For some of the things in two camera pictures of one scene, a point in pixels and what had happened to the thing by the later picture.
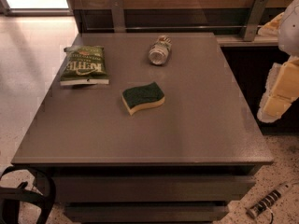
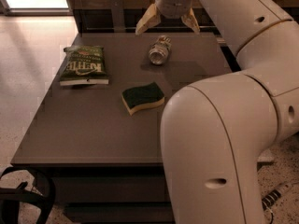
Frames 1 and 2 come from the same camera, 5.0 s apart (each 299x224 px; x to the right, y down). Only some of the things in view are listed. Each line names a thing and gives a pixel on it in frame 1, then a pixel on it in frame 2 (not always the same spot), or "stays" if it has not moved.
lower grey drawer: x=146 y=212 stays
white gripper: x=290 y=32 -> x=173 y=6
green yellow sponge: x=137 y=98 stays
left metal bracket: x=118 y=17 stays
